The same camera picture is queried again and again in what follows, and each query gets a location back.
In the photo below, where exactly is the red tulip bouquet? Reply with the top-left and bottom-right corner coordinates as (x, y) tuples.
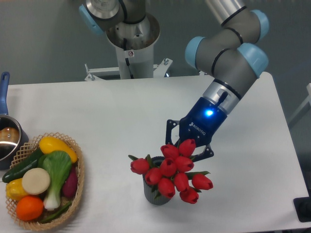
(128, 139), (213, 204)

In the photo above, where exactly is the green bok choy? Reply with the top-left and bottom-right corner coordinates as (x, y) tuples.
(38, 150), (71, 211)

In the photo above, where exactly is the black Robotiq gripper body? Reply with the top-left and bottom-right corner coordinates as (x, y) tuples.
(179, 97), (227, 147)

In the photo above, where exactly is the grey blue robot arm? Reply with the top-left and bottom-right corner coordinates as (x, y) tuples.
(79, 0), (269, 162)

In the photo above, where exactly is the black device at edge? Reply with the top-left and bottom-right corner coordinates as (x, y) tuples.
(293, 197), (311, 222)

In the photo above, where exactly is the beige round bun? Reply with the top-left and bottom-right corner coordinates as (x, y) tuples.
(22, 168), (51, 195)

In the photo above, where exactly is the green cucumber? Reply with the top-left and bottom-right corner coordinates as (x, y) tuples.
(2, 148), (44, 183)

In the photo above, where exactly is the white metal base frame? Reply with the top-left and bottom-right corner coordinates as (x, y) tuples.
(84, 58), (173, 81)

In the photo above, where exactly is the yellow bell pepper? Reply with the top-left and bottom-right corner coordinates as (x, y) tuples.
(6, 178), (29, 201)

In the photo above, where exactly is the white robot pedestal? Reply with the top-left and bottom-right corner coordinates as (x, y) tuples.
(106, 13), (160, 79)

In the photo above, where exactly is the purple sweet potato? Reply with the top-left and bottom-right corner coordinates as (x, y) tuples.
(62, 166), (78, 198)

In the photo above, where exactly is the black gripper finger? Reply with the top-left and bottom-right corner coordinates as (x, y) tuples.
(190, 144), (214, 163)
(165, 119), (180, 146)

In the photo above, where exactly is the yellow squash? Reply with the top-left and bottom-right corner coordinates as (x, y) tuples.
(39, 136), (78, 164)

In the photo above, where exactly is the orange fruit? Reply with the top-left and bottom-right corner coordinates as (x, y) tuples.
(16, 196), (44, 221)

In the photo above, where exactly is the dark grey ribbed vase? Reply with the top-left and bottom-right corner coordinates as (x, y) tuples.
(143, 156), (171, 205)

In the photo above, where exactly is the white frame at right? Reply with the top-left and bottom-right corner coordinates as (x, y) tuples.
(288, 83), (311, 128)

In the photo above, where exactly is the blue handled saucepan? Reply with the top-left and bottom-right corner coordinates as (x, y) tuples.
(0, 72), (29, 170)

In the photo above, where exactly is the woven wicker basket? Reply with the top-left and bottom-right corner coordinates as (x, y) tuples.
(6, 132), (85, 231)

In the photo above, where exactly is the green chili pepper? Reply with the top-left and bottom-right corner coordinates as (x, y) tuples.
(39, 201), (72, 224)

